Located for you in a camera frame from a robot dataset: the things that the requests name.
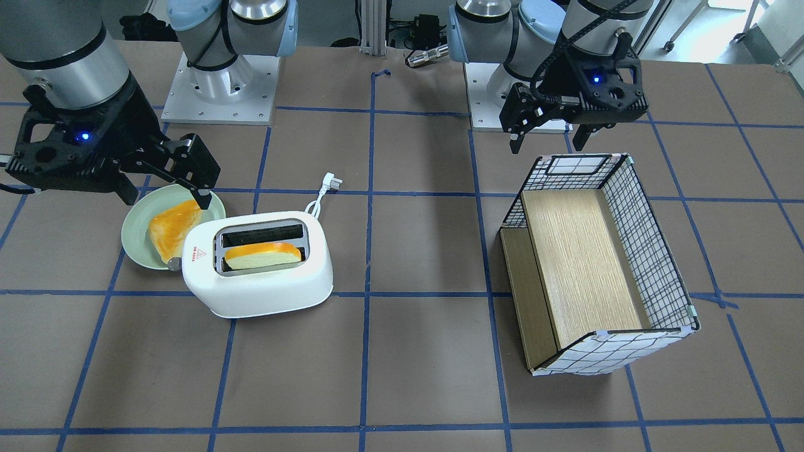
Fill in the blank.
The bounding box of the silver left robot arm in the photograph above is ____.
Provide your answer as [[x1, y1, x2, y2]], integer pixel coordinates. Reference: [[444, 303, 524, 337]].
[[447, 1, 652, 154]]

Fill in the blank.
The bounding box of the wire basket with wood board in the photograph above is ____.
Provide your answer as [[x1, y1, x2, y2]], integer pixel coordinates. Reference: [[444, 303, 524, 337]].
[[499, 153, 701, 377]]

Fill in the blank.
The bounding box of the bread slice in toaster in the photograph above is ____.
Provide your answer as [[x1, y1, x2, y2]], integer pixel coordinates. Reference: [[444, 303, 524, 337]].
[[224, 242, 303, 270]]

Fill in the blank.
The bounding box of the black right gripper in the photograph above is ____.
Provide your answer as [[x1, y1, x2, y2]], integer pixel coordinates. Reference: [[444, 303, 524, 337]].
[[5, 75, 220, 210]]

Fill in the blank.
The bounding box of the white toaster power cable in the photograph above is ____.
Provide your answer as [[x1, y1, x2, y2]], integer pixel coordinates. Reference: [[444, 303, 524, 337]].
[[304, 173, 344, 220]]

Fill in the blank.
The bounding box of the aluminium frame post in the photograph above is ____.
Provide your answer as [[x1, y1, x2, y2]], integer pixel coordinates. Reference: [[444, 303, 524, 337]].
[[356, 1, 391, 58]]

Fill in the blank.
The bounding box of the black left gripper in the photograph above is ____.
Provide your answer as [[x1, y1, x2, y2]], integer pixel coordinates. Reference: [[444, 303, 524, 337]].
[[499, 31, 649, 154]]

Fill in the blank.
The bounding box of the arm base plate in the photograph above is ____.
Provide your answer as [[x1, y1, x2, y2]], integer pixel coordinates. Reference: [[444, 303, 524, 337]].
[[161, 55, 282, 126], [463, 62, 573, 134]]

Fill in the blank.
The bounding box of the white toaster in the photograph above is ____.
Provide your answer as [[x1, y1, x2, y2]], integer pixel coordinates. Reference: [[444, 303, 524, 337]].
[[180, 211, 334, 318]]

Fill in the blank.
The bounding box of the light green plate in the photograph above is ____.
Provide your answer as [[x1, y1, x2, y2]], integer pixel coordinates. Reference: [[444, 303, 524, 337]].
[[121, 184, 225, 270]]

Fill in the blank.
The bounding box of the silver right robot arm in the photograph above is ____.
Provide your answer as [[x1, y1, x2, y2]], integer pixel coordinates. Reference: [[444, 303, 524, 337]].
[[2, 1, 298, 210]]

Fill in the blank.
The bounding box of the silver metal connector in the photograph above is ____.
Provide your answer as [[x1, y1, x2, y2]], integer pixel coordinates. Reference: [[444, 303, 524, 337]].
[[405, 44, 450, 69]]

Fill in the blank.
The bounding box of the bread slice on plate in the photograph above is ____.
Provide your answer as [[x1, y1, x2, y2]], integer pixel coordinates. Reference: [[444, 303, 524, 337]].
[[148, 200, 203, 264]]

